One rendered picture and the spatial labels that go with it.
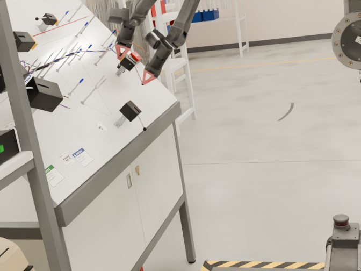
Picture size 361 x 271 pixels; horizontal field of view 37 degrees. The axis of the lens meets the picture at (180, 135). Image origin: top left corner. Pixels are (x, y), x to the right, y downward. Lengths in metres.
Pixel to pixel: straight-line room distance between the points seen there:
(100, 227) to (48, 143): 0.35
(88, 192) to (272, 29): 8.81
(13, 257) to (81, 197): 0.29
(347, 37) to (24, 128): 1.11
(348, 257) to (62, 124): 1.27
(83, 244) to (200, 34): 9.06
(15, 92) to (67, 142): 0.42
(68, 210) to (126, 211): 0.50
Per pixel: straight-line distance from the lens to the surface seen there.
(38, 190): 1.45
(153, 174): 2.30
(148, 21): 3.19
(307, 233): 3.04
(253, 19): 10.33
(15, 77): 1.37
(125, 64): 2.29
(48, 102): 1.63
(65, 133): 1.78
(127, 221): 2.04
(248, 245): 2.96
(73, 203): 1.60
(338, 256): 2.35
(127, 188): 2.04
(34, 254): 1.67
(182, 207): 2.72
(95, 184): 1.71
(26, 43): 1.84
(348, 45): 1.92
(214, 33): 10.53
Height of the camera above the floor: 1.42
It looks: 16 degrees down
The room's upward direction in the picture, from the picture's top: 9 degrees counter-clockwise
